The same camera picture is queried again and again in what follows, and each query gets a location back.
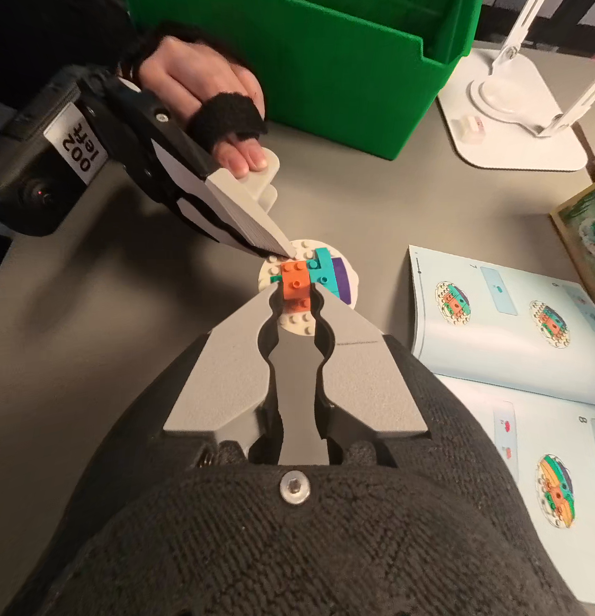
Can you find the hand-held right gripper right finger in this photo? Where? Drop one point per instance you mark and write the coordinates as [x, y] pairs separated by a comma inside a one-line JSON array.
[[369, 385]]

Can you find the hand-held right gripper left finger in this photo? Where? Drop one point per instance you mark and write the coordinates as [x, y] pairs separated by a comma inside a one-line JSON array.
[[220, 380]]

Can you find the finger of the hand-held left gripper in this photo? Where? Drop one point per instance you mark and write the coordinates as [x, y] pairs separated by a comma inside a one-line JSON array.
[[206, 221], [249, 211]]

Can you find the orange lego brick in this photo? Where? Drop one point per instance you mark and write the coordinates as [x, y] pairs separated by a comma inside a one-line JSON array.
[[295, 284]]

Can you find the round white lego model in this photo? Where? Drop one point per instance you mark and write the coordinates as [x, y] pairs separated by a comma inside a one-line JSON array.
[[336, 279]]

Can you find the person's left forearm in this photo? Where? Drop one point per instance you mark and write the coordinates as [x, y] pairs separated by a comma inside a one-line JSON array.
[[47, 38]]

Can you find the lego instruction booklet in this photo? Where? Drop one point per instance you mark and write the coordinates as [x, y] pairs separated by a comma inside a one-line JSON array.
[[494, 365]]

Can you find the lego set box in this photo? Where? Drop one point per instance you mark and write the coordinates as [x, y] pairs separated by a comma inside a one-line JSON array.
[[586, 231]]

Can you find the person's left hand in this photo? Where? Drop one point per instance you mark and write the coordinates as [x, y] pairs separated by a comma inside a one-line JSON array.
[[191, 72]]

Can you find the green plastic bin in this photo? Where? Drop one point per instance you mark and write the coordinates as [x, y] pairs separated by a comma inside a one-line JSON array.
[[326, 72]]

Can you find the white lamp stand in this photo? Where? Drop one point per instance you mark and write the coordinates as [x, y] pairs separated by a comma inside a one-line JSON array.
[[518, 144]]

